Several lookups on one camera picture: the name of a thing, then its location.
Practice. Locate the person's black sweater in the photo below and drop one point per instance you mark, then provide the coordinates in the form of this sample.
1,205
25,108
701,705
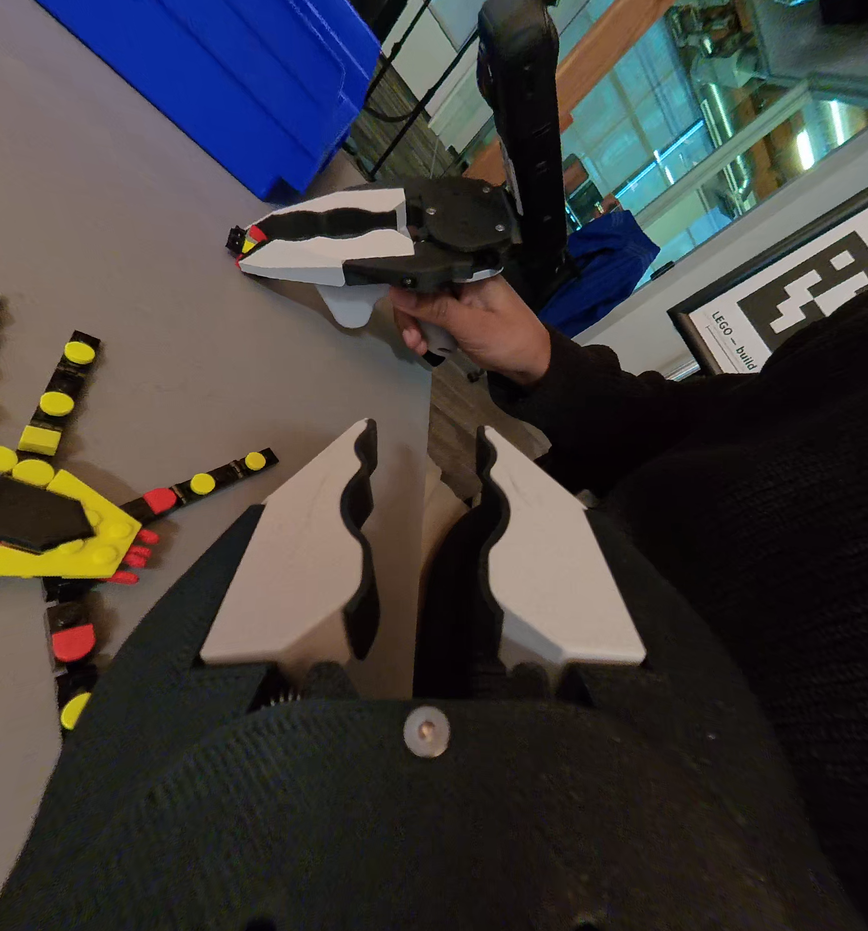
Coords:
768,582

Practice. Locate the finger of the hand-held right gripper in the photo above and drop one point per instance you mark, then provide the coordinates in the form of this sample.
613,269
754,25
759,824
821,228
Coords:
310,262
361,200

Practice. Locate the small red lego assembly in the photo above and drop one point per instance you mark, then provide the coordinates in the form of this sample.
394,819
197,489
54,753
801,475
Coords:
241,240

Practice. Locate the yellow black lego spider model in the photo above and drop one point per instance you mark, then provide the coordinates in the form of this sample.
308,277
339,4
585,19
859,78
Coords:
41,560

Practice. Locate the blue fabric bag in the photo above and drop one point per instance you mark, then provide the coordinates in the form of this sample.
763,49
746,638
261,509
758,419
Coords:
601,269

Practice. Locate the person's right hand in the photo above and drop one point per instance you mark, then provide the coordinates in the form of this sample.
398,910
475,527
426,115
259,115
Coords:
492,327

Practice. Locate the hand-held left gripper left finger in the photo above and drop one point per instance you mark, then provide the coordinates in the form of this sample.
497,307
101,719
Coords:
288,567

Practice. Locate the person's right forearm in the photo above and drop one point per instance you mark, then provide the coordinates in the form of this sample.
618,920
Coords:
601,407

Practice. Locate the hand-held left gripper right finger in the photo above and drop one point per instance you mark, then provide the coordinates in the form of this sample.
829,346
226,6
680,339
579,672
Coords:
565,582

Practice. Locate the framed white sign black pattern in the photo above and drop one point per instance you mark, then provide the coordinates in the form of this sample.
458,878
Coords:
805,291

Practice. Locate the silver ventilation duct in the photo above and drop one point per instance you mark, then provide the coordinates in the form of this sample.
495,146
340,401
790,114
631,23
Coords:
725,138

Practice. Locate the blue plastic bin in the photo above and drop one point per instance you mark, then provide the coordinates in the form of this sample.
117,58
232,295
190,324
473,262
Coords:
223,73

